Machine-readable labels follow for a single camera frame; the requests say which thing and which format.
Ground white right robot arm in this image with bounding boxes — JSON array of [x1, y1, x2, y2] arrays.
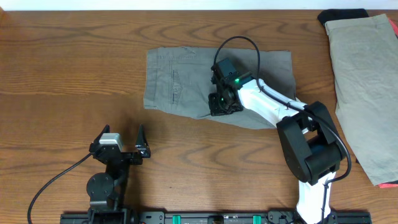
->
[[208, 73, 350, 223]]

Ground beige khaki shorts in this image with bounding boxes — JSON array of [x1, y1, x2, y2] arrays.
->
[[325, 14, 397, 185]]

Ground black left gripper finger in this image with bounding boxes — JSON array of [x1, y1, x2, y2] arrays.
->
[[93, 124, 110, 144], [135, 124, 151, 158]]

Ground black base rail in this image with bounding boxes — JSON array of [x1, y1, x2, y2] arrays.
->
[[60, 210, 373, 224]]

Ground grey shorts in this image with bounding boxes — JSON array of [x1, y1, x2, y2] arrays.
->
[[144, 47, 296, 129]]

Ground black garment in pile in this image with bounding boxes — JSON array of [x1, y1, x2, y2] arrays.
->
[[317, 9, 369, 26]]

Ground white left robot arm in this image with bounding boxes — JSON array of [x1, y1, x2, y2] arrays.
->
[[86, 125, 151, 224]]

